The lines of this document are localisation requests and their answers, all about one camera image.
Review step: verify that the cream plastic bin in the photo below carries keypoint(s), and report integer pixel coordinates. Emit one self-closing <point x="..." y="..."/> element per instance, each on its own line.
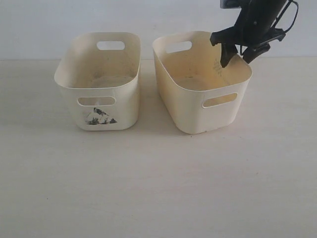
<point x="199" y="94"/>
<point x="98" y="78"/>

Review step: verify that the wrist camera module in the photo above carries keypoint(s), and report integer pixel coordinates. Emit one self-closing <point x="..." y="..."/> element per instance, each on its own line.
<point x="231" y="4"/>

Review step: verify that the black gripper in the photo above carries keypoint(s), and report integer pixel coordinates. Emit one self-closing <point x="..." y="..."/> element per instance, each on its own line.
<point x="253" y="28"/>

